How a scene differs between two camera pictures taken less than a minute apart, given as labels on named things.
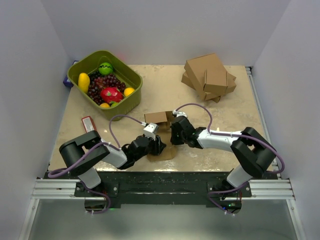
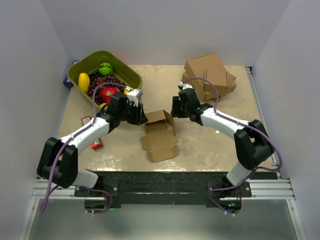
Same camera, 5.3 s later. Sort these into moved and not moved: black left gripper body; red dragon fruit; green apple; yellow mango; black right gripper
Moved: black left gripper body; black right gripper
Not moved: red dragon fruit; green apple; yellow mango
